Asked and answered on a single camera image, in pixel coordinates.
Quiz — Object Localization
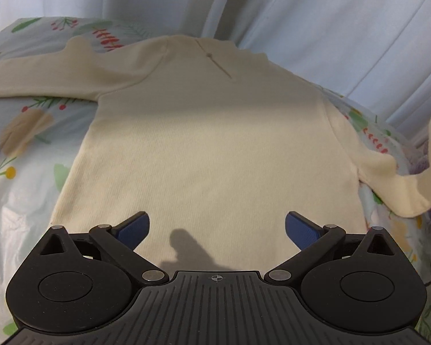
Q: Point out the cream knit sweater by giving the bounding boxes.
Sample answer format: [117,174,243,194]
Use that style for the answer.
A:
[0,36,431,272]

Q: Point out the floral bed sheet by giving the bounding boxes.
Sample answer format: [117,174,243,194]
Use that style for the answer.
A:
[0,17,431,344]

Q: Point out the white curtain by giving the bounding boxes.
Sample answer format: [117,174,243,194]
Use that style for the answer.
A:
[0,0,431,144]

